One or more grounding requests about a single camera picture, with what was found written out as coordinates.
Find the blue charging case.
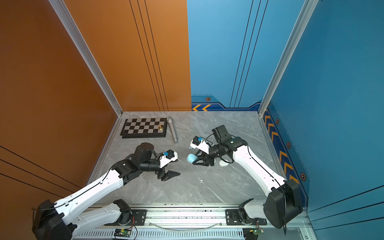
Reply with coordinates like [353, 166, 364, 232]
[187, 154, 198, 164]

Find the white charging case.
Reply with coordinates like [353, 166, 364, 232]
[219, 160, 229, 168]

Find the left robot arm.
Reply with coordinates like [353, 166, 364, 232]
[32, 143, 180, 240]

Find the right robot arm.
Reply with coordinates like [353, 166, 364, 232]
[187, 125, 303, 229]

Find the silver microphone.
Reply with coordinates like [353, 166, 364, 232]
[167, 118, 179, 143]

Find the black white chessboard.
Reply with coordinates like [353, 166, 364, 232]
[120, 118, 168, 139]

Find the left circuit board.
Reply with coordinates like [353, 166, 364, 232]
[113, 229, 132, 239]

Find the circuit board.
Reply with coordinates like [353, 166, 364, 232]
[113, 229, 132, 239]
[243, 228, 265, 240]

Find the right circuit board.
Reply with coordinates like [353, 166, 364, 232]
[243, 228, 265, 240]

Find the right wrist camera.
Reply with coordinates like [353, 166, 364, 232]
[190, 136, 210, 154]

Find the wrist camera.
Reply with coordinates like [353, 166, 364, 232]
[159, 150, 178, 169]
[190, 136, 210, 154]

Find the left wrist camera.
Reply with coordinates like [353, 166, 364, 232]
[159, 150, 178, 169]

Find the aluminium front rail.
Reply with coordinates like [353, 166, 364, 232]
[129, 203, 274, 230]

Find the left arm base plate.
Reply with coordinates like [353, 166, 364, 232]
[103, 208, 148, 226]

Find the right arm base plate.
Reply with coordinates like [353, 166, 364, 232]
[225, 209, 267, 226]

